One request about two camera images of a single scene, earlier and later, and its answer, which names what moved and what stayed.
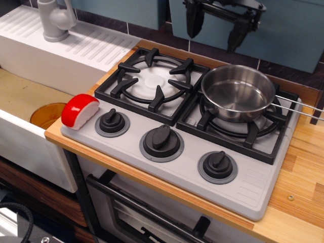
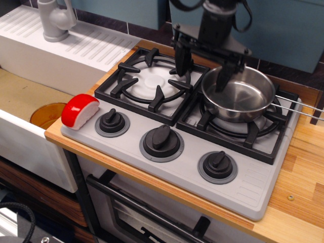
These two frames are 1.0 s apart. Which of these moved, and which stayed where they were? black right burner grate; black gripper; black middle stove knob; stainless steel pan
Moved: black gripper
Stayed: stainless steel pan; black right burner grate; black middle stove knob
